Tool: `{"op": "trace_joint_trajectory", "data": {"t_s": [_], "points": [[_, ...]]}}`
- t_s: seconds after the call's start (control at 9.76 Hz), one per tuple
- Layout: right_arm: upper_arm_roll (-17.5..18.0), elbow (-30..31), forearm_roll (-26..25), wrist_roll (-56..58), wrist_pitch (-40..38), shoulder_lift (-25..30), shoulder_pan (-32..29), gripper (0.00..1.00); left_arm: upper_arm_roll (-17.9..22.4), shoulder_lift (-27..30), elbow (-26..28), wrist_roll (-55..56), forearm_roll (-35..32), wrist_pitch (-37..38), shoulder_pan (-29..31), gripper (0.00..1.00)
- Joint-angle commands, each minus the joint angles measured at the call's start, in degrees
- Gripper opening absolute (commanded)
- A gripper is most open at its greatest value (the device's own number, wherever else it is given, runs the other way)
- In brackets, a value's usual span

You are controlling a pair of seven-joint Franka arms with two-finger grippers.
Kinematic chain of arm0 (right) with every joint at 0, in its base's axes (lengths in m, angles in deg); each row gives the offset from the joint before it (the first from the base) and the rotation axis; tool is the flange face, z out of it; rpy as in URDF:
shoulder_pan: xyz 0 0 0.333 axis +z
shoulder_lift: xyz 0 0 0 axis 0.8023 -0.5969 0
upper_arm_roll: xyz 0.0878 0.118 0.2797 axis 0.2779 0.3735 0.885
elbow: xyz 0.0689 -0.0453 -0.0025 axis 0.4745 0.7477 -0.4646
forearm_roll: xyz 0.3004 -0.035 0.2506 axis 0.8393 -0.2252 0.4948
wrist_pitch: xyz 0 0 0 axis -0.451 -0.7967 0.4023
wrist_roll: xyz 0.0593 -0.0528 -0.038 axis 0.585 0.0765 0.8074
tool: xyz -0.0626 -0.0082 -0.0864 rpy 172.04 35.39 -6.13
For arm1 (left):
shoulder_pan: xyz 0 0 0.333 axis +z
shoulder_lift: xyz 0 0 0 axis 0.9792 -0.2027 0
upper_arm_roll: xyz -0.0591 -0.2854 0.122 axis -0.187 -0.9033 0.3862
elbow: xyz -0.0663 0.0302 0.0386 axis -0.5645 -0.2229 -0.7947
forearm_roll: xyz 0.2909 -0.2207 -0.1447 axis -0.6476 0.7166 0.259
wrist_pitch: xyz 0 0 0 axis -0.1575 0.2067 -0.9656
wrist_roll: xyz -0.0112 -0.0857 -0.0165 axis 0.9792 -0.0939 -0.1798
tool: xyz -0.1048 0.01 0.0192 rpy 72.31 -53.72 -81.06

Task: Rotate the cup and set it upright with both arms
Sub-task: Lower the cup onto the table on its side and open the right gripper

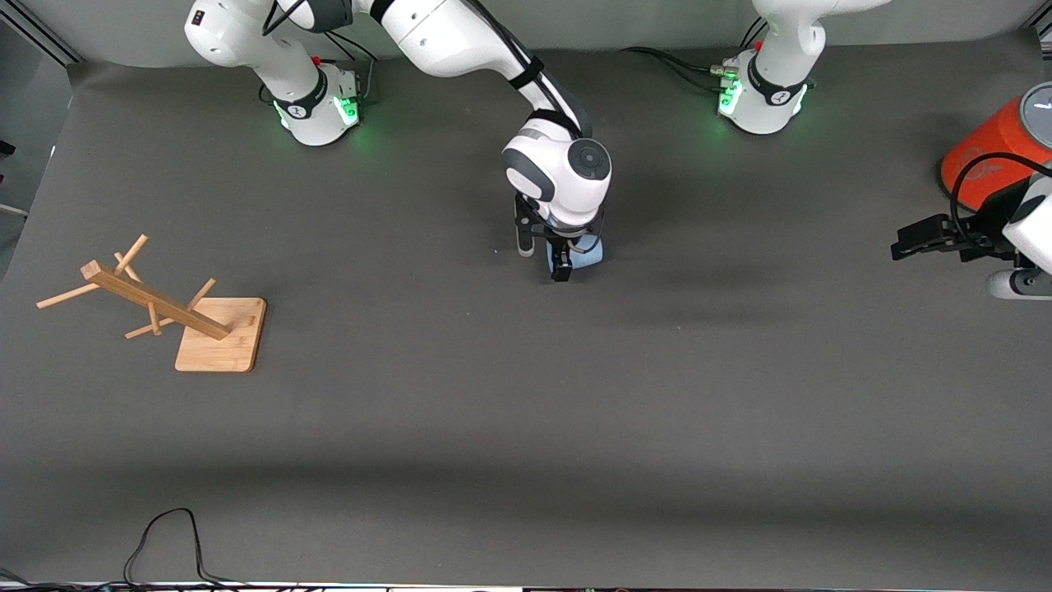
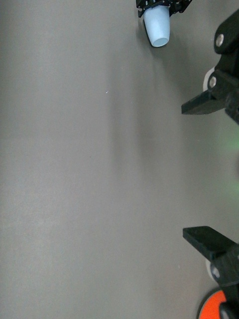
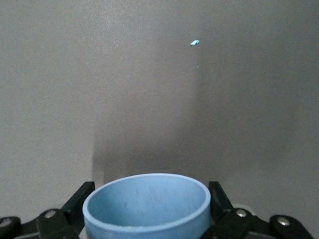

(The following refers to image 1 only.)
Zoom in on light blue cup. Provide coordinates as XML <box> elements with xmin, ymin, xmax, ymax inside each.
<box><xmin>546</xmin><ymin>234</ymin><xmax>606</xmax><ymax>272</ymax></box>

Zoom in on wooden cup rack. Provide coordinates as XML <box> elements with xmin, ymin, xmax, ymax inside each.
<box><xmin>36</xmin><ymin>234</ymin><xmax>268</xmax><ymax>373</ymax></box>

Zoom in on orange cylindrical can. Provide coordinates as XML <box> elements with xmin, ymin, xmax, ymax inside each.
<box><xmin>940</xmin><ymin>82</ymin><xmax>1052</xmax><ymax>215</ymax></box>

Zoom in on dark grey table mat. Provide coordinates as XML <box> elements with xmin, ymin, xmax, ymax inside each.
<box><xmin>0</xmin><ymin>33</ymin><xmax>1052</xmax><ymax>589</ymax></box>

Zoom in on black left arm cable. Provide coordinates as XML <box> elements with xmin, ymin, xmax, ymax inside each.
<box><xmin>949</xmin><ymin>152</ymin><xmax>1052</xmax><ymax>239</ymax></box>

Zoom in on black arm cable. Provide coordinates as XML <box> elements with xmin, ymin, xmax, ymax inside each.
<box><xmin>949</xmin><ymin>152</ymin><xmax>1052</xmax><ymax>239</ymax></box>
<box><xmin>261</xmin><ymin>0</ymin><xmax>593</xmax><ymax>139</ymax></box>

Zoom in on grey aluminium frame rail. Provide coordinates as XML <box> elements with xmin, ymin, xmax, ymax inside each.
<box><xmin>0</xmin><ymin>0</ymin><xmax>83</xmax><ymax>65</ymax></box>
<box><xmin>1019</xmin><ymin>18</ymin><xmax>1052</xmax><ymax>58</ymax></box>

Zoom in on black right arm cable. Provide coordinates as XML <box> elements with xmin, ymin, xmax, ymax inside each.
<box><xmin>261</xmin><ymin>0</ymin><xmax>593</xmax><ymax>139</ymax></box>

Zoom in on black left arm base cables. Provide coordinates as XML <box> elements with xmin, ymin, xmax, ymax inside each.
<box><xmin>621</xmin><ymin>16</ymin><xmax>769</xmax><ymax>91</ymax></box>

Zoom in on black arm base cables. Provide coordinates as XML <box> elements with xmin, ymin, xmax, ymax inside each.
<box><xmin>621</xmin><ymin>16</ymin><xmax>769</xmax><ymax>91</ymax></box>
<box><xmin>325</xmin><ymin>31</ymin><xmax>387</xmax><ymax>104</ymax></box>

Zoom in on black right arm base cables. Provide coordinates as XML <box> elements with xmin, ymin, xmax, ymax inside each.
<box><xmin>325</xmin><ymin>31</ymin><xmax>387</xmax><ymax>104</ymax></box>

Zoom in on black cable on table edge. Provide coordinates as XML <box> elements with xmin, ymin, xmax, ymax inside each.
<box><xmin>123</xmin><ymin>508</ymin><xmax>247</xmax><ymax>589</ymax></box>

